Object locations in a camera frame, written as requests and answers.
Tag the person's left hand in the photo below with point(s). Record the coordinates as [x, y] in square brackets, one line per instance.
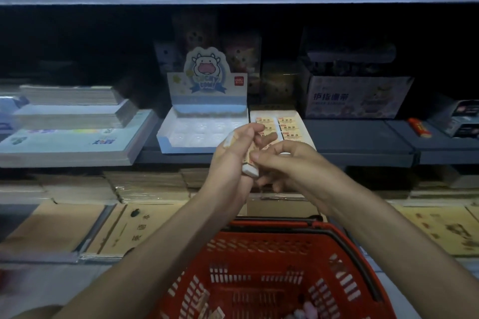
[224, 169]

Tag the person's right hand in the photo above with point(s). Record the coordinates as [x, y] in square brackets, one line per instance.
[303, 173]

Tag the person's left fingers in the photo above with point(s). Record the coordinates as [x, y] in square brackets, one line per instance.
[250, 132]

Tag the person's right fingers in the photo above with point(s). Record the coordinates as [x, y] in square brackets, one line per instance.
[275, 158]

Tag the white eraser with tan sleeve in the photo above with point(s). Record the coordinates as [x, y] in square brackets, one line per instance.
[250, 169]

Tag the person's left forearm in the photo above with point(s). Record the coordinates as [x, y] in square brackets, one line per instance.
[157, 255]

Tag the person's right forearm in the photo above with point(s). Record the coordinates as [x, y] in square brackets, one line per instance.
[393, 247]

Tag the white finger bandage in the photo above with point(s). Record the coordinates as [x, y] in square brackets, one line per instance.
[228, 140]

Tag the white box of tan erasers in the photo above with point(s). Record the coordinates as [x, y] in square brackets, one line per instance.
[288, 126]

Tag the cow print display box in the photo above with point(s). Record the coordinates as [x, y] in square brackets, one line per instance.
[204, 105]

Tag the yellow cartoon print box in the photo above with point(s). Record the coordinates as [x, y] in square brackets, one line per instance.
[280, 83]

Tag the pink cartoon print box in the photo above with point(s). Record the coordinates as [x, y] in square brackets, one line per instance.
[242, 52]

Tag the grey shelf riser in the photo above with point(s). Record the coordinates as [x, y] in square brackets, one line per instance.
[449, 148]
[355, 143]

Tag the white cardboard box blue print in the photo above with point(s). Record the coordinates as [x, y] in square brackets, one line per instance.
[355, 96]

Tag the dark cartoon print box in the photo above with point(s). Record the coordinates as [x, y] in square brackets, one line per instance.
[195, 34]

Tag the red plastic shopping basket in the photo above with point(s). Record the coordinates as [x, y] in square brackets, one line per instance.
[269, 274]

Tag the stack of kraft paper books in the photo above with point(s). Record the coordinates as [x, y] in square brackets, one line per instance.
[146, 184]

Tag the small orange packet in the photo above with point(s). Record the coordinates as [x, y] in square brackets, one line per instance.
[420, 127]

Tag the small pink item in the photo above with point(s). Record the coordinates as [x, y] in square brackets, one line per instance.
[305, 311]

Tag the brown kraft sketchbook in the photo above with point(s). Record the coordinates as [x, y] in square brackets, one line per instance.
[127, 229]

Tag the wide stack of blue notebooks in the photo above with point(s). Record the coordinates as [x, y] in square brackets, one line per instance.
[75, 145]

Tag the medium stack of white notebooks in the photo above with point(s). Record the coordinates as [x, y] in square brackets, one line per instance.
[71, 116]

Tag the yellow printed kraft book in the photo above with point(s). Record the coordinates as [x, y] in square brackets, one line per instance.
[441, 229]

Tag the small stack of notebooks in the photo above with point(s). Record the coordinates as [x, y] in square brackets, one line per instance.
[71, 94]

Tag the dark display box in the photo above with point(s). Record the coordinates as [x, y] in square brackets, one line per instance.
[454, 117]

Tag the plain tan kraft notebook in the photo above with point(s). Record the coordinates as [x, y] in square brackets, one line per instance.
[52, 227]

